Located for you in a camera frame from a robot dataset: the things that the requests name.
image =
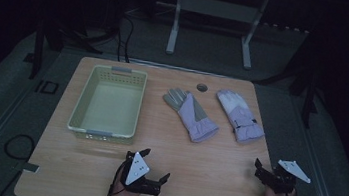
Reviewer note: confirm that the pale green plastic basket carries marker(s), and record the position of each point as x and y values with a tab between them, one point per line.
107	106

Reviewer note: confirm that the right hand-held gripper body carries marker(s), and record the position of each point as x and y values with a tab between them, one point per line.
281	181

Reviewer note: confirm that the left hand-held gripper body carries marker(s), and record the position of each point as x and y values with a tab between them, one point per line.
136	170

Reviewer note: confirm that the round table grommet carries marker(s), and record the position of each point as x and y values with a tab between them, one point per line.
202	88

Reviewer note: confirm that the lilac glove with grey palm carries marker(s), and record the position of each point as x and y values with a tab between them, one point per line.
193	117

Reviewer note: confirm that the black tripod stand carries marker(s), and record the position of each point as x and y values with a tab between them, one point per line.
309	94
38	47

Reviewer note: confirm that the lilac glove with white fingers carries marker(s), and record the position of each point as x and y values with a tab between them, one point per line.
242	119

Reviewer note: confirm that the white metal stand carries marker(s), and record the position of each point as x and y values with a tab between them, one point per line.
214	7

